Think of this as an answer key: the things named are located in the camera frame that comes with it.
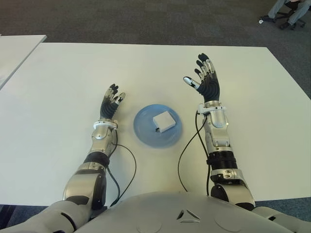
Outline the black office chair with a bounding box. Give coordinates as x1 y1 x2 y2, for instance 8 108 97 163
274 0 307 30

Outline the thin black cable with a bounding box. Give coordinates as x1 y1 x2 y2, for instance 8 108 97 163
109 143 137 207
177 116 208 193

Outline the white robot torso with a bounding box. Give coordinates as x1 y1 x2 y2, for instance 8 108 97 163
77 191 292 233

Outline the blue plate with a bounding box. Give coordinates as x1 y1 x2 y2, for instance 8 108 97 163
133 103 184 148

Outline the white side table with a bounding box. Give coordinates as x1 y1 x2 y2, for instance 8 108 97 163
0 35 47 89

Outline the white charger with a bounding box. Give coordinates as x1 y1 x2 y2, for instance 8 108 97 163
152 111 176 133

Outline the seated person in grey trousers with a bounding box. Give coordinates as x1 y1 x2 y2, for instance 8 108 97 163
261 0 311 30

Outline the thick black cable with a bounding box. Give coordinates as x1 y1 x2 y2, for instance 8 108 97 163
195 110 211 196
106 167 120 202

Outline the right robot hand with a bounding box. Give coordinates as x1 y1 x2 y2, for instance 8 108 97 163
182 53 222 104

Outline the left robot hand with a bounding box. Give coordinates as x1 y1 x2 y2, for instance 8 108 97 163
99 83 127 120

